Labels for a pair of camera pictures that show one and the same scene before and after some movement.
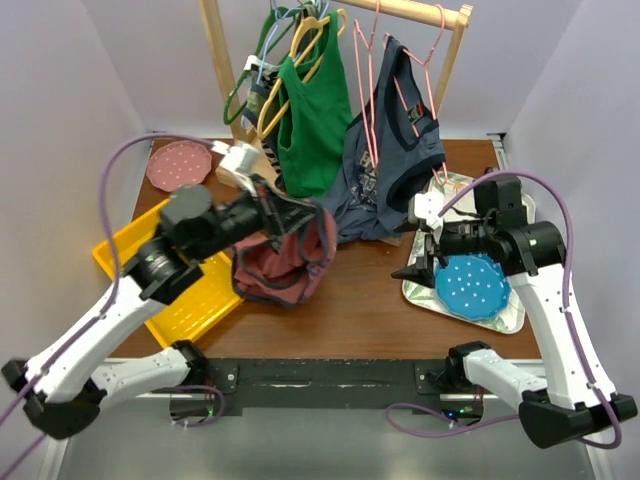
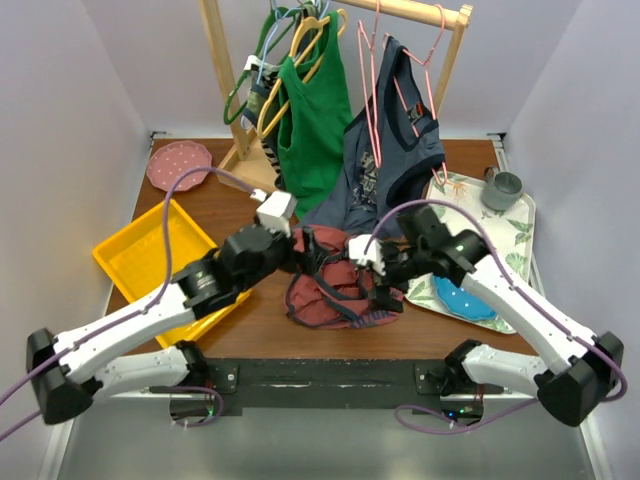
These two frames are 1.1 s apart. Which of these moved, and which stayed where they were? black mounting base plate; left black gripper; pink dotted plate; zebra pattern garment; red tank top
Moved: red tank top; left black gripper
Stayed: pink dotted plate; black mounting base plate; zebra pattern garment
